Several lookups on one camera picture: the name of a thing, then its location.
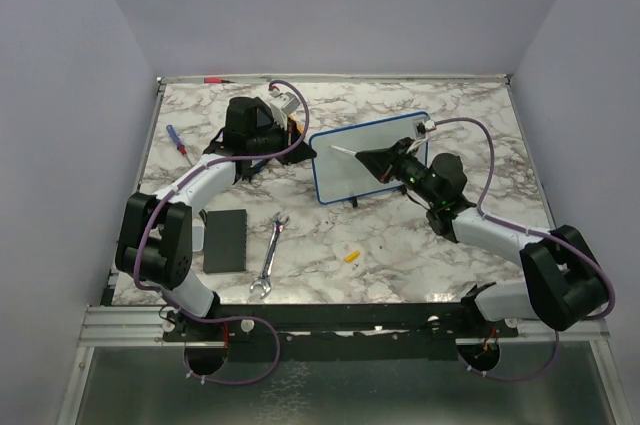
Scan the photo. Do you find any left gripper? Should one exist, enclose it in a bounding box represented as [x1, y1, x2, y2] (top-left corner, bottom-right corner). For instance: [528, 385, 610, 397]
[248, 116, 317, 166]

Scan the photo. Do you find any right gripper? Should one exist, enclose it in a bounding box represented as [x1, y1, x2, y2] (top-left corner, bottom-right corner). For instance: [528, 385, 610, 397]
[357, 137, 441, 207]

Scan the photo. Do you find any yellow white marker pen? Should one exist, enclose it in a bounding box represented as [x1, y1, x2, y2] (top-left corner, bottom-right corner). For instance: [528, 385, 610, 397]
[330, 145, 357, 156]

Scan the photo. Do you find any blue framed whiteboard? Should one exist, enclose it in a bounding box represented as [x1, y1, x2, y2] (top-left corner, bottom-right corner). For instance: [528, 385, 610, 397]
[309, 112, 430, 205]

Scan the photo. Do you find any yellow marker cap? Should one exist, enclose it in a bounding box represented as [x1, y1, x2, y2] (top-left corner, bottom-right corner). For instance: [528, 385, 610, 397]
[344, 251, 361, 263]

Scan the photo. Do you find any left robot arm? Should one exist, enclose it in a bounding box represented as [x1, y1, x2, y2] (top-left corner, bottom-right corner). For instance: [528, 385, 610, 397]
[115, 90, 315, 340]

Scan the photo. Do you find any blue red screwdriver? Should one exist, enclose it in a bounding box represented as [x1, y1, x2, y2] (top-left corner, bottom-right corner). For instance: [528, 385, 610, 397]
[166, 125, 193, 166]

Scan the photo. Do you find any small white container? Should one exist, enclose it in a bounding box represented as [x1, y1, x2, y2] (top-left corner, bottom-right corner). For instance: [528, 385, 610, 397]
[192, 224, 205, 253]

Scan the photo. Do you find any black rectangular box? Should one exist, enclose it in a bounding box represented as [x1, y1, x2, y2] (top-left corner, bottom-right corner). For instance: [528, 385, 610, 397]
[203, 209, 247, 275]

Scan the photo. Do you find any silver open-end wrench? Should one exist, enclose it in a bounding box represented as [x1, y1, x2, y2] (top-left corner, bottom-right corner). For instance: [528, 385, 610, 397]
[250, 213, 289, 299]

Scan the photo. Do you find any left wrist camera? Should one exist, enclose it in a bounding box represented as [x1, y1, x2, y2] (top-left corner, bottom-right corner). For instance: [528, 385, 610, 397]
[269, 90, 299, 120]

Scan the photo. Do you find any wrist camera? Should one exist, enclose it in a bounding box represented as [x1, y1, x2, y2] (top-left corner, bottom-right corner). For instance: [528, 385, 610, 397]
[414, 119, 436, 139]
[269, 90, 299, 120]

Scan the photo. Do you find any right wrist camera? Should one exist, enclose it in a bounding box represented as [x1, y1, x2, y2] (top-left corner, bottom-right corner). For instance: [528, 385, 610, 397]
[414, 119, 436, 139]

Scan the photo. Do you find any red marker on rail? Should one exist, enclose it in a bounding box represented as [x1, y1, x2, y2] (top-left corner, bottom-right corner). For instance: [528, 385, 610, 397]
[203, 77, 235, 85]

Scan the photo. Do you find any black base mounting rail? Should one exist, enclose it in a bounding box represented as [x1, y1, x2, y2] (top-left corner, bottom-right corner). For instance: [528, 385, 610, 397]
[163, 302, 518, 362]

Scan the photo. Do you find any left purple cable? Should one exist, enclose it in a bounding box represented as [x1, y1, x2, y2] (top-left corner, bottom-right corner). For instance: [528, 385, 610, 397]
[134, 79, 311, 389]

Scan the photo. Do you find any purple cable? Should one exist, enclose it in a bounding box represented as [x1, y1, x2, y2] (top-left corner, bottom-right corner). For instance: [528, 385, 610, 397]
[134, 79, 311, 389]
[427, 117, 617, 381]

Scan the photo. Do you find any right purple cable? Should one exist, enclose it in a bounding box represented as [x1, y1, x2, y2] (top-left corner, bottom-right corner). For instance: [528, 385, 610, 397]
[427, 117, 617, 381]

